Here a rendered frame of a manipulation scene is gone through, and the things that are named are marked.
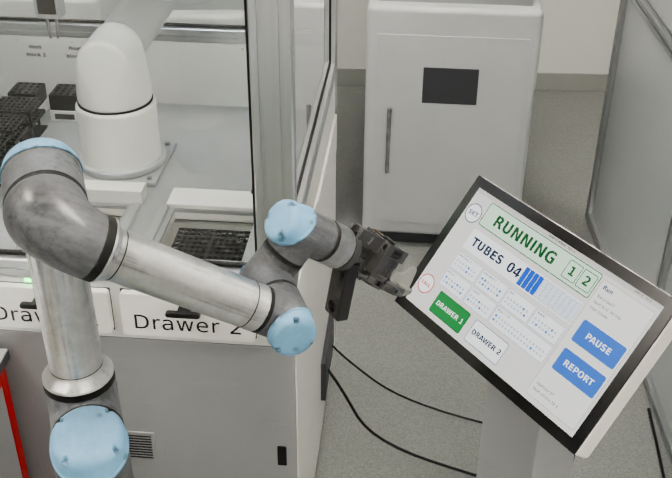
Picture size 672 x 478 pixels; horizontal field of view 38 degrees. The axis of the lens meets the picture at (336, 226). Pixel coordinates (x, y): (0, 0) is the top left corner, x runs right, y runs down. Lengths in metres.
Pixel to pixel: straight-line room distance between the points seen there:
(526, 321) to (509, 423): 0.29
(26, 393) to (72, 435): 0.85
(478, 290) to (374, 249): 0.30
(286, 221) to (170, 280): 0.24
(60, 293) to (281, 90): 0.59
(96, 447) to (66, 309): 0.21
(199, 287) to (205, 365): 0.83
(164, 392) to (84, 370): 0.70
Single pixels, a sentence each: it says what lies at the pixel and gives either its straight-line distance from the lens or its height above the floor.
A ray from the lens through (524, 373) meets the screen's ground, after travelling 1.80.
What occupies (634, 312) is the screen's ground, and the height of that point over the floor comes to 1.16.
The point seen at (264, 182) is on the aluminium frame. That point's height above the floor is 1.20.
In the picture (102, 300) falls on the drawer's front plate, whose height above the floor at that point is 0.91.
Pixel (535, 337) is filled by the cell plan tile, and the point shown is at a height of 1.05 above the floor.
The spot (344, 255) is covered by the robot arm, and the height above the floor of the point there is 1.25.
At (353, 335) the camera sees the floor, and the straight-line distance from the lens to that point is 3.48.
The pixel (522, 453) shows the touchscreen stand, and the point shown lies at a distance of 2.05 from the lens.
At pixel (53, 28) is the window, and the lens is 1.93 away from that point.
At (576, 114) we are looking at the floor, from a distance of 5.22.
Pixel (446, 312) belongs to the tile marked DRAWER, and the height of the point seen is 1.00.
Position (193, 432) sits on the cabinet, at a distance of 2.37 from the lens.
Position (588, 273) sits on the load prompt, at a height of 1.17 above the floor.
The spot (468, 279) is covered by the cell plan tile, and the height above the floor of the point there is 1.06.
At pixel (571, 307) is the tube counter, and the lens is 1.79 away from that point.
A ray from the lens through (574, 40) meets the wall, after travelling 5.39.
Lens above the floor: 2.15
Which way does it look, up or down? 32 degrees down
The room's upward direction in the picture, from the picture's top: straight up
